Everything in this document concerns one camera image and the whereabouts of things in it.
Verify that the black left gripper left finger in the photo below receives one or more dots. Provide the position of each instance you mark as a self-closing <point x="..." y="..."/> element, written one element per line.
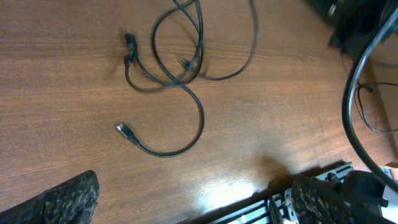
<point x="73" y="201"/>

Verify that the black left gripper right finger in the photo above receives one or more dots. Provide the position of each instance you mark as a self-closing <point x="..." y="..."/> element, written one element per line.
<point x="358" y="199"/>

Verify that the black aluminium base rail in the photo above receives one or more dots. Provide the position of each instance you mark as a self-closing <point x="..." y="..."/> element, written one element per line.
<point x="276" y="206"/>

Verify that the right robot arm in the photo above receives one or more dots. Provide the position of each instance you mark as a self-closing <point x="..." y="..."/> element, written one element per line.
<point x="354" y="22"/>

